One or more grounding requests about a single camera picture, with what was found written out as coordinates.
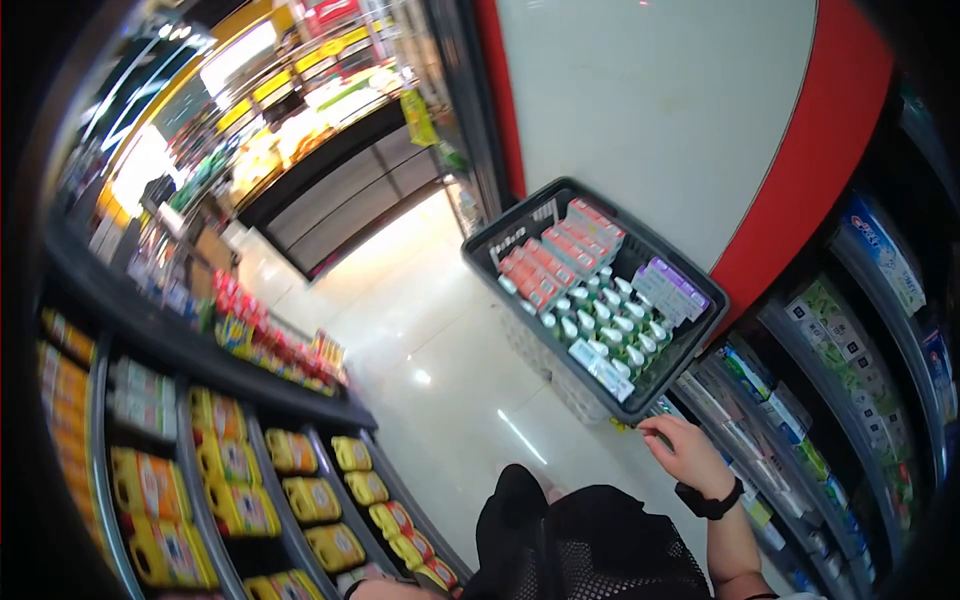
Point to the black wrist band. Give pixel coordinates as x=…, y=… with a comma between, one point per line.
x=709, y=501
x=351, y=591

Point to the full shop shelf toothpaste cartons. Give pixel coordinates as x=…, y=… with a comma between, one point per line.
x=847, y=375

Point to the stack of red toothpaste cartons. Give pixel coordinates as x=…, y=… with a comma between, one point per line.
x=559, y=255

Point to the person's legs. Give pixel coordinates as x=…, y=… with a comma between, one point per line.
x=511, y=501

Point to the red and white column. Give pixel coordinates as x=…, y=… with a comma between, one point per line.
x=675, y=112

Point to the person's right hand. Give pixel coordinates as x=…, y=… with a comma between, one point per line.
x=694, y=457

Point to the group of white green tubes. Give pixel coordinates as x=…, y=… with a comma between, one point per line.
x=607, y=319

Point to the full shop shelf yellow bottles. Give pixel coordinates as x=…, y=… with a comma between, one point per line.
x=225, y=465

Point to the person's body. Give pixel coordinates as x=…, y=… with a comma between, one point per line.
x=615, y=547

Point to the person's right fingers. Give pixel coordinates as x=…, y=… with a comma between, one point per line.
x=658, y=433

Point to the stack of purple cartons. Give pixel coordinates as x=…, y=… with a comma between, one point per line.
x=670, y=292

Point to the pale blue white cartons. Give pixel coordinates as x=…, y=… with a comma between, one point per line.
x=600, y=367

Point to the grey plastic shopping basket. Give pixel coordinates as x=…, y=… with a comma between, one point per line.
x=525, y=217

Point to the lit shop counter with goods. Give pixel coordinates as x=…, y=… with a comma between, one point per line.
x=300, y=127

